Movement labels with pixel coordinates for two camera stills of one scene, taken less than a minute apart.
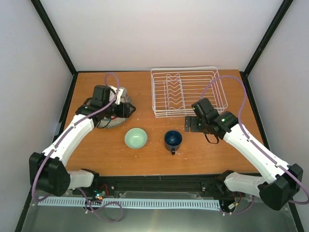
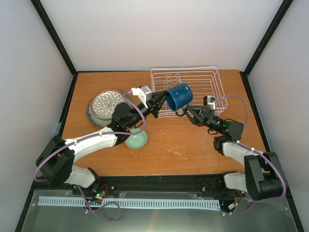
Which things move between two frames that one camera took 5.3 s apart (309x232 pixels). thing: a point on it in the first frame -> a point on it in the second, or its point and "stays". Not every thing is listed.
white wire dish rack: [174, 90] stays
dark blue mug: [173, 139] -> [179, 95]
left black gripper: [124, 112] -> [153, 105]
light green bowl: [135, 138] stays
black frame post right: [286, 5] stays
